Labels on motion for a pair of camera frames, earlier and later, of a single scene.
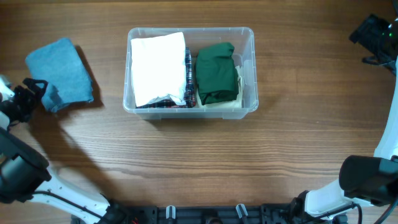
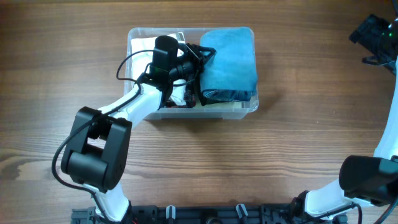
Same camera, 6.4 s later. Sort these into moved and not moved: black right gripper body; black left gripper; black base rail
Moved: black left gripper
Not moved: black base rail; black right gripper body
